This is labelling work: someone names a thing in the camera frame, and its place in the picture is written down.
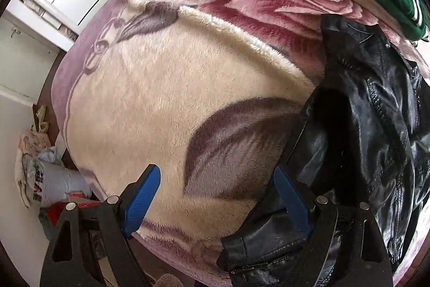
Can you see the black leather jacket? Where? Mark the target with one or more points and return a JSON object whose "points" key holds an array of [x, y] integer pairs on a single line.
{"points": [[369, 105]]}

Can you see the white door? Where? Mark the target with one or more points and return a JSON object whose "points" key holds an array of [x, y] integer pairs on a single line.
{"points": [[30, 51]]}

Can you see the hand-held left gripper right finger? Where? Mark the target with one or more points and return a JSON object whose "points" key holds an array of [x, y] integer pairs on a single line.
{"points": [[292, 199]]}

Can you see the cream cloth bag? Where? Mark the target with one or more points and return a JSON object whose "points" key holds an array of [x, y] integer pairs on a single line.
{"points": [[32, 140]]}

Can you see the floral plush blanket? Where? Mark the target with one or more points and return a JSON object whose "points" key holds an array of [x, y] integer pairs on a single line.
{"points": [[168, 105]]}

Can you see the yellow green plastic bag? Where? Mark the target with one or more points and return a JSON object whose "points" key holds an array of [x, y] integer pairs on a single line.
{"points": [[42, 117]]}

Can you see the red cardboard box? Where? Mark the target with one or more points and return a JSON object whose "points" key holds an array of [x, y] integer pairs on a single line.
{"points": [[79, 198]]}

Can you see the white printed plastic bag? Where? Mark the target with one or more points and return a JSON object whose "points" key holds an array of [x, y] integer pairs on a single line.
{"points": [[57, 179]]}

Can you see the beige fuzzy item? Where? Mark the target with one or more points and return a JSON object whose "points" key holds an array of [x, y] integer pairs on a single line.
{"points": [[168, 281]]}

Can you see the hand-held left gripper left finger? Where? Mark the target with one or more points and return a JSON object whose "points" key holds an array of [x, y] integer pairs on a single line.
{"points": [[141, 203]]}

